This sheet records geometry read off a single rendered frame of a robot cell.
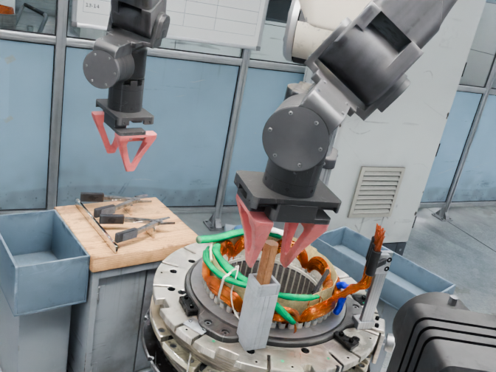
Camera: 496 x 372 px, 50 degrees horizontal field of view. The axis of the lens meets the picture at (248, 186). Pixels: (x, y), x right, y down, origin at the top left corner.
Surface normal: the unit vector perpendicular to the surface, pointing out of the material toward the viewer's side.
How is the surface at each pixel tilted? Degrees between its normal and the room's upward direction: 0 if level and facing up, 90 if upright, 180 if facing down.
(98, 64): 93
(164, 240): 0
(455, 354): 0
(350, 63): 107
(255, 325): 90
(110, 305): 90
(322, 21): 90
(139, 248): 0
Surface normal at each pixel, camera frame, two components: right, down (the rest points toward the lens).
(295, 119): -0.22, 0.34
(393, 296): -0.71, 0.13
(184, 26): 0.41, 0.40
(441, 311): 0.18, -0.92
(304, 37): -0.25, 0.53
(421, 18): 0.00, 0.11
